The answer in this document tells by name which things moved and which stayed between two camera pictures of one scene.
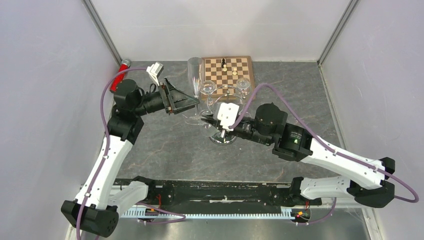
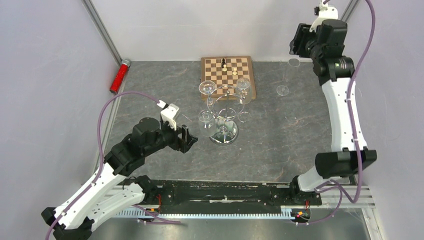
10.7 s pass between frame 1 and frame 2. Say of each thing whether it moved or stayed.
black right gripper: moved
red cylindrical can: stayed
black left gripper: moved
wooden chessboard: stayed
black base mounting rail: stayed
